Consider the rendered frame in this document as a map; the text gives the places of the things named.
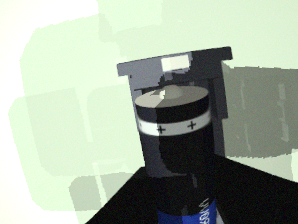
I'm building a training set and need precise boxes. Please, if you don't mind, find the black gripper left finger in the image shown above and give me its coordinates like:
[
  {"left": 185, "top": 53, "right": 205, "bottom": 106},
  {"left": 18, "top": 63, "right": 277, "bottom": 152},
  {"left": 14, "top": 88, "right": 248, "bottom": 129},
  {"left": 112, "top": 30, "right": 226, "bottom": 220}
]
[{"left": 85, "top": 167, "right": 158, "bottom": 224}]

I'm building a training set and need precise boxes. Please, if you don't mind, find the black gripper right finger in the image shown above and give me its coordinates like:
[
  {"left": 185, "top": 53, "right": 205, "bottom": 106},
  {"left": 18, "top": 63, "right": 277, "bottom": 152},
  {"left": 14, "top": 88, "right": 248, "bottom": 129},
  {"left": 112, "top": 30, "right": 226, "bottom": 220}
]
[{"left": 214, "top": 155, "right": 298, "bottom": 224}]

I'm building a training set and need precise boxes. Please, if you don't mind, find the black cylindrical battery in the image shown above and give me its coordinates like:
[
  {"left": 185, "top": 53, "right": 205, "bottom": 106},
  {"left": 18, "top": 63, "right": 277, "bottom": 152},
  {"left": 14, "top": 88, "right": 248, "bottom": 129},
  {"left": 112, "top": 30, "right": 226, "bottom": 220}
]
[{"left": 136, "top": 84, "right": 217, "bottom": 224}]

